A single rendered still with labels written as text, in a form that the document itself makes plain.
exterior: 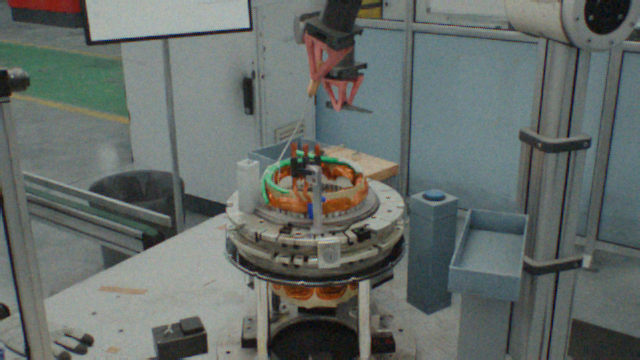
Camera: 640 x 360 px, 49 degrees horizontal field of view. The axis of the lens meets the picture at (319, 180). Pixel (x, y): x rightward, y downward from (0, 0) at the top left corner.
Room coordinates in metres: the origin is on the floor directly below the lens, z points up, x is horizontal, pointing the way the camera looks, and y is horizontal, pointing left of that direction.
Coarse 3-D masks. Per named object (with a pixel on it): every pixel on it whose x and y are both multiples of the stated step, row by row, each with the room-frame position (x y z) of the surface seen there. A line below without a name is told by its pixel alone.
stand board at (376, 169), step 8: (312, 152) 1.57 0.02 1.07; (336, 152) 1.57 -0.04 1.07; (344, 152) 1.56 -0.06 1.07; (352, 152) 1.56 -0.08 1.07; (360, 160) 1.51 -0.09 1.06; (368, 160) 1.51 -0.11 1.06; (376, 160) 1.51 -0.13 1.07; (384, 160) 1.51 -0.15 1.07; (368, 168) 1.45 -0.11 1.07; (376, 168) 1.45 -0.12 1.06; (384, 168) 1.45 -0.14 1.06; (392, 168) 1.47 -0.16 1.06; (368, 176) 1.41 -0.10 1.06; (376, 176) 1.43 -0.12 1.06; (384, 176) 1.45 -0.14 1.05
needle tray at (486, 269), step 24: (480, 216) 1.22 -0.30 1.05; (504, 216) 1.20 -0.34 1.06; (480, 240) 1.17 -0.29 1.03; (504, 240) 1.17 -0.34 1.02; (456, 264) 1.05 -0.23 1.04; (480, 264) 1.08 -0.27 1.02; (504, 264) 1.08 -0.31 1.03; (456, 288) 0.99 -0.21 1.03; (480, 288) 0.98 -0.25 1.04; (504, 288) 0.96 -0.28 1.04; (480, 312) 1.05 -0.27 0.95; (504, 312) 1.03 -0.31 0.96; (480, 336) 1.05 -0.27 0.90; (504, 336) 1.03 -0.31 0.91
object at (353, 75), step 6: (342, 72) 1.49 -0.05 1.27; (348, 72) 1.49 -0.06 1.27; (354, 72) 1.51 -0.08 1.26; (360, 72) 1.54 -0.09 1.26; (336, 78) 1.49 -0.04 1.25; (342, 78) 1.48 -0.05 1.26; (348, 78) 1.49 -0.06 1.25; (354, 78) 1.53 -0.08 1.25; (360, 78) 1.52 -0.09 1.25; (354, 84) 1.53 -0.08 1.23; (360, 84) 1.53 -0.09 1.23; (354, 90) 1.52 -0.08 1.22; (354, 96) 1.53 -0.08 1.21; (348, 102) 1.54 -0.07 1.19
